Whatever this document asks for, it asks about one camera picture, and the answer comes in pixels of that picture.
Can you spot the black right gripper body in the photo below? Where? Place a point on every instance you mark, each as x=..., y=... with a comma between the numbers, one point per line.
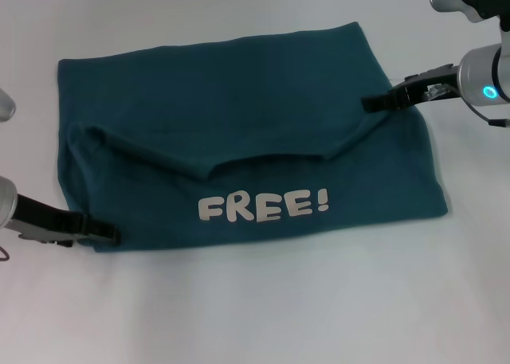
x=426, y=83

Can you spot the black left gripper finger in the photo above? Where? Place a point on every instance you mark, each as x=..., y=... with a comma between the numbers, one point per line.
x=99, y=240
x=103, y=226

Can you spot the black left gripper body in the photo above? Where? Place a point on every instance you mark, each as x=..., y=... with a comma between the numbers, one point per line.
x=48, y=222

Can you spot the teal blue t-shirt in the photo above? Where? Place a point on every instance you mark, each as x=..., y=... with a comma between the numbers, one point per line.
x=239, y=121

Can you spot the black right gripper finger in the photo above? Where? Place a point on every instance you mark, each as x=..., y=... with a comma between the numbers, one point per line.
x=378, y=99
x=382, y=106

